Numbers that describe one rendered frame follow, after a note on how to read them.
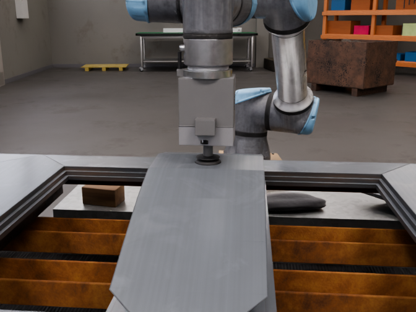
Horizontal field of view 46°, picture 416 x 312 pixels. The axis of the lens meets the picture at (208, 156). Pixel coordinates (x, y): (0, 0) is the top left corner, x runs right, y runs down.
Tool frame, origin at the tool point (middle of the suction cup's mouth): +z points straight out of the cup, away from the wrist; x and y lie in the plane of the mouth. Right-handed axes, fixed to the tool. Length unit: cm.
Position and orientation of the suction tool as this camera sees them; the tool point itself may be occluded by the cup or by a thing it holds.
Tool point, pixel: (208, 168)
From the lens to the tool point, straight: 79.2
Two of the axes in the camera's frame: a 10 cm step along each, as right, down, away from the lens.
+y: 10.0, 0.3, -0.9
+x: 1.0, -2.8, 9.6
